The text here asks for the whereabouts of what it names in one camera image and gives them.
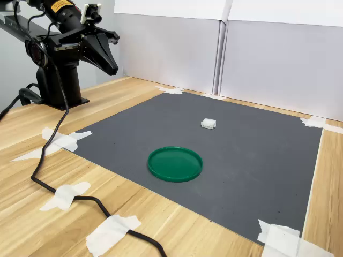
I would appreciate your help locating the white plastic terminal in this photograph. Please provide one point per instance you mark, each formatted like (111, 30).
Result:
(208, 123)

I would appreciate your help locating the round green lid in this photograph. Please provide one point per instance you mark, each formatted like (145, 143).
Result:
(174, 163)

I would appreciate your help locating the white partition panel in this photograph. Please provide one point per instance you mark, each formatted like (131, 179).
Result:
(166, 48)
(281, 67)

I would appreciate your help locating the large white tape piece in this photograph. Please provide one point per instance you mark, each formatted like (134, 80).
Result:
(281, 238)
(64, 140)

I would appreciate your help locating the small white tape piece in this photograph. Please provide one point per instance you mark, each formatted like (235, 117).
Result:
(214, 97)

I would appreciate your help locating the dark grey mat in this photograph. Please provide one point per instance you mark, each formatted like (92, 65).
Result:
(241, 174)

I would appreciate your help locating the thin white tape strip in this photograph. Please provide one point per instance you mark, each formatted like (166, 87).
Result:
(311, 187)

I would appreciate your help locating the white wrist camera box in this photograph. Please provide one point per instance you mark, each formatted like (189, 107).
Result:
(86, 13)

